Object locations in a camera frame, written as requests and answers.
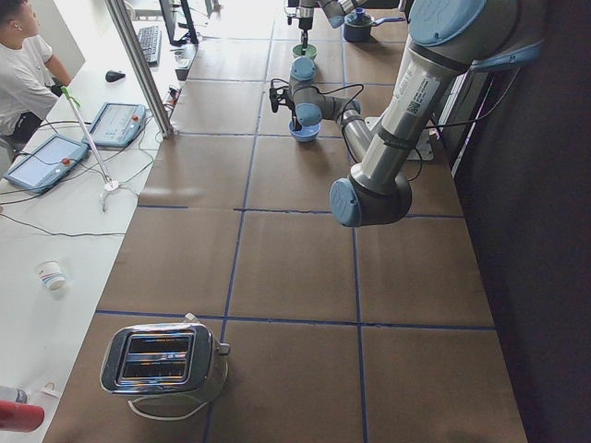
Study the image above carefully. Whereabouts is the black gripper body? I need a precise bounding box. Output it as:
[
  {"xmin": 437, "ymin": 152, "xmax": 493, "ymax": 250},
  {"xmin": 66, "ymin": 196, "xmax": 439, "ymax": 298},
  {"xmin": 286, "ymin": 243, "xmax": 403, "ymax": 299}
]
[
  {"xmin": 298, "ymin": 17, "xmax": 313, "ymax": 30},
  {"xmin": 289, "ymin": 100, "xmax": 299, "ymax": 121}
]

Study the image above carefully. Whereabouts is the blue bowl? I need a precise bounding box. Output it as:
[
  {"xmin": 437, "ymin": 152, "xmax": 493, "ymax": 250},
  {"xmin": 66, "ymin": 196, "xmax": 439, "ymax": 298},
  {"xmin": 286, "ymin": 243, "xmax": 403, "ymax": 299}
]
[{"xmin": 288, "ymin": 121, "xmax": 321, "ymax": 143}]

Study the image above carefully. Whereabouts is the green bowl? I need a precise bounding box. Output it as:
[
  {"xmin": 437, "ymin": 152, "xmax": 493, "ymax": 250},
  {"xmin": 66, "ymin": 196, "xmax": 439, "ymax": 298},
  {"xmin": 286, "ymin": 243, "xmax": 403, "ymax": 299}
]
[{"xmin": 292, "ymin": 43, "xmax": 318, "ymax": 60}]

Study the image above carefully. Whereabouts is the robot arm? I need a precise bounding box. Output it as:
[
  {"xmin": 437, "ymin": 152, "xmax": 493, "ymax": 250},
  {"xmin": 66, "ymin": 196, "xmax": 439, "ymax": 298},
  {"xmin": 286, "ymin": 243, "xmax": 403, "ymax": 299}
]
[
  {"xmin": 284, "ymin": 0, "xmax": 366, "ymax": 54},
  {"xmin": 287, "ymin": 0, "xmax": 548, "ymax": 227}
]

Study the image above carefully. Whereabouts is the blue saucepan with lid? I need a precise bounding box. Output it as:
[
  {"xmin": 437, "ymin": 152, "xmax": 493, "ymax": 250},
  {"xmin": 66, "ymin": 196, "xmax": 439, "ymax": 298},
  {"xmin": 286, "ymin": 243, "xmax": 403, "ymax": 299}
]
[{"xmin": 344, "ymin": 7, "xmax": 404, "ymax": 42}]

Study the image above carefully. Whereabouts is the black monitor stand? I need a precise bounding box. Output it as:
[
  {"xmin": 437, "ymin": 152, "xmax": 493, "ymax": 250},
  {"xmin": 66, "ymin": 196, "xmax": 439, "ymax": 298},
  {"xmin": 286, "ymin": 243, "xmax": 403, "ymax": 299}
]
[{"xmin": 159, "ymin": 0, "xmax": 199, "ymax": 47}]

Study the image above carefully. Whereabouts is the black keyboard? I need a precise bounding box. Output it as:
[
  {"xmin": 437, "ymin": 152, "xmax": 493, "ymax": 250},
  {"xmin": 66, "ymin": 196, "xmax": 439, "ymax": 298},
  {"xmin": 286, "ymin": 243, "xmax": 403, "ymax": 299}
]
[{"xmin": 137, "ymin": 26, "xmax": 162, "ymax": 66}]

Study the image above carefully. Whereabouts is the far teach pendant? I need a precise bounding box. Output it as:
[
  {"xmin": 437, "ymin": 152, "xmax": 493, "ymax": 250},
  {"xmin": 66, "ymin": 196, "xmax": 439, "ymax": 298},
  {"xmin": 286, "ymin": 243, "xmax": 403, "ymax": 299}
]
[{"xmin": 88, "ymin": 102, "xmax": 147, "ymax": 150}]

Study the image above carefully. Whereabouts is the teach pendant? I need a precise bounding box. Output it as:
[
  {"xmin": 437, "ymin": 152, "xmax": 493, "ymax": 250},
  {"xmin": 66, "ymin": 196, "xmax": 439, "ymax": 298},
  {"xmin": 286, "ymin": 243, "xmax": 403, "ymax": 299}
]
[
  {"xmin": 4, "ymin": 134, "xmax": 89, "ymax": 194},
  {"xmin": 88, "ymin": 102, "xmax": 147, "ymax": 150}
]

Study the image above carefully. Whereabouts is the black computer mouse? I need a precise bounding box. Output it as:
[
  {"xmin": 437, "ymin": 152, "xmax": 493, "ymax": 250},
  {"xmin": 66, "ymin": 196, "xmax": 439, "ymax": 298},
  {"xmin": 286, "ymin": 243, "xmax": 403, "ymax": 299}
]
[{"xmin": 104, "ymin": 70, "xmax": 126, "ymax": 83}]

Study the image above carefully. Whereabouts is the reacher grabber stick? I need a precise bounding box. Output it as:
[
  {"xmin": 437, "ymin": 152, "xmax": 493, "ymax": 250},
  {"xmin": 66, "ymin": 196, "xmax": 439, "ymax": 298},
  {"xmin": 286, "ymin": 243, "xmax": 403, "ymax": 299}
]
[{"xmin": 61, "ymin": 86, "xmax": 139, "ymax": 212}]

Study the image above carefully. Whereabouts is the near teach pendant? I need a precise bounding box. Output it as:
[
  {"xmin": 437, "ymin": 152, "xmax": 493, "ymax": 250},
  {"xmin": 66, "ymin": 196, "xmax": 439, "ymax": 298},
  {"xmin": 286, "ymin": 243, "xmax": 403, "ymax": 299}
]
[{"xmin": 4, "ymin": 134, "xmax": 89, "ymax": 194}]

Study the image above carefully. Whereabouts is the seated person white shirt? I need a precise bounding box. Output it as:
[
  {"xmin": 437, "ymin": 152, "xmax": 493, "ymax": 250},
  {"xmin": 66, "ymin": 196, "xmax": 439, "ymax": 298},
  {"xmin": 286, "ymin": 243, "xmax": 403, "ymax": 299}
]
[{"xmin": 1, "ymin": 1, "xmax": 72, "ymax": 143}]

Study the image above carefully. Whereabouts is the chrome toaster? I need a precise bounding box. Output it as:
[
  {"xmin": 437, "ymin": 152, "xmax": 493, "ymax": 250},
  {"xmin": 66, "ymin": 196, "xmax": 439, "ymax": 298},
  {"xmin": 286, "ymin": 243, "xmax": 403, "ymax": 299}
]
[{"xmin": 101, "ymin": 321, "xmax": 231, "ymax": 407}]

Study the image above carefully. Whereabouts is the paper cup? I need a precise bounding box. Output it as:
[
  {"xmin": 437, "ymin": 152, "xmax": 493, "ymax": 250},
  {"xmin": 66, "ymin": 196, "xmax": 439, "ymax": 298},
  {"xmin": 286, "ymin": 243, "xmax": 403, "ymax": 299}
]
[{"xmin": 36, "ymin": 260, "xmax": 66, "ymax": 291}]

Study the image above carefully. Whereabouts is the red bottle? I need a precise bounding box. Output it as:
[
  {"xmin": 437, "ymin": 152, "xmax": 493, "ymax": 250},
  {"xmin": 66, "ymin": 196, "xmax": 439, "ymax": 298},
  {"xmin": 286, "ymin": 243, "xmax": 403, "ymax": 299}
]
[{"xmin": 0, "ymin": 401, "xmax": 45, "ymax": 432}]

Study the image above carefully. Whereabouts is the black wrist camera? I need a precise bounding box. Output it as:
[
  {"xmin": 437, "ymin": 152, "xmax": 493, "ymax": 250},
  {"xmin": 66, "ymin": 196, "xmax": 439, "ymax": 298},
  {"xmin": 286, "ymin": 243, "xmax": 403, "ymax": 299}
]
[{"xmin": 269, "ymin": 78, "xmax": 294, "ymax": 114}]

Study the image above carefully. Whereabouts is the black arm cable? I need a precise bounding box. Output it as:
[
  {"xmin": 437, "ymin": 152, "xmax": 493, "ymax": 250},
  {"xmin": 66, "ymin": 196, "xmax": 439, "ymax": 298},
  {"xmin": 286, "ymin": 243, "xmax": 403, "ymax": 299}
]
[{"xmin": 318, "ymin": 68, "xmax": 523, "ymax": 181}]

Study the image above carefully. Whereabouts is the white camera mast base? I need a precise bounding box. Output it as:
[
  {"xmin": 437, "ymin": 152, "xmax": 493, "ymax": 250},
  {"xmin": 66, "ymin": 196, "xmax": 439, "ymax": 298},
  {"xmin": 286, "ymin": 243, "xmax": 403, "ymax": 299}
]
[{"xmin": 364, "ymin": 116, "xmax": 434, "ymax": 162}]

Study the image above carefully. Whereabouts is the aluminium frame post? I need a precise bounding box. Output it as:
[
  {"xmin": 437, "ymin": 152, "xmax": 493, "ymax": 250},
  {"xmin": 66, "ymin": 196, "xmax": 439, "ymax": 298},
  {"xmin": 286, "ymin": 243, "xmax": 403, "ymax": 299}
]
[{"xmin": 105, "ymin": 0, "xmax": 174, "ymax": 139}]

